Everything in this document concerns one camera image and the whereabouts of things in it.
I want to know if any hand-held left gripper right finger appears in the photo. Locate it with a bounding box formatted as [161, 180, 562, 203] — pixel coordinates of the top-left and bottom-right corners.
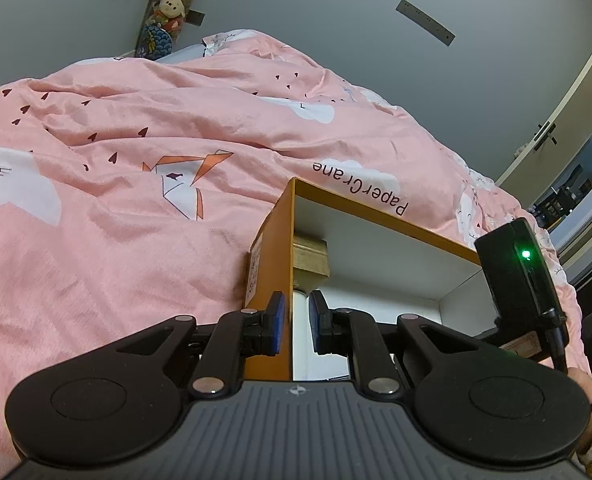
[308, 290, 478, 399]

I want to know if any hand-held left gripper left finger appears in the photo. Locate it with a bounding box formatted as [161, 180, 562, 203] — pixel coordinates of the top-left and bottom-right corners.
[112, 290, 287, 399]

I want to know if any orange cardboard box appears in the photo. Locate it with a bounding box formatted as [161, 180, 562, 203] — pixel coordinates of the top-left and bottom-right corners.
[246, 177, 488, 382]

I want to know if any bottle with gold cap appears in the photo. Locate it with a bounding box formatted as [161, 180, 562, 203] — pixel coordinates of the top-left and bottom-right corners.
[292, 232, 331, 312]

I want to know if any beige door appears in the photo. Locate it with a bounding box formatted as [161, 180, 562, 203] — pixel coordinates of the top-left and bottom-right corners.
[493, 24, 592, 207]

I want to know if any pink printed duvet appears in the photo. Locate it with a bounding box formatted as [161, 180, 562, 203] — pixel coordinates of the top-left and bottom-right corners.
[0, 30, 583, 480]

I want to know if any light blue pillow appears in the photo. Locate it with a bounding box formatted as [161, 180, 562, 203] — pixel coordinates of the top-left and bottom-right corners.
[162, 42, 213, 67]

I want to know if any clear tube of plush toys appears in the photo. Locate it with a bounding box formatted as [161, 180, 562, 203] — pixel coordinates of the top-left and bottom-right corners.
[136, 0, 211, 59]

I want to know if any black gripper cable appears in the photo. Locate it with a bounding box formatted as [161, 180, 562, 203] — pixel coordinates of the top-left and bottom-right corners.
[540, 309, 592, 406]

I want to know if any black door handle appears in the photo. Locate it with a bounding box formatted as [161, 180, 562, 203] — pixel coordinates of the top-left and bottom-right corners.
[533, 122, 558, 150]

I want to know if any grey wall outlet strip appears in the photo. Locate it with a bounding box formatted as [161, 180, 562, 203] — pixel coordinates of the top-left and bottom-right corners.
[396, 0, 457, 48]

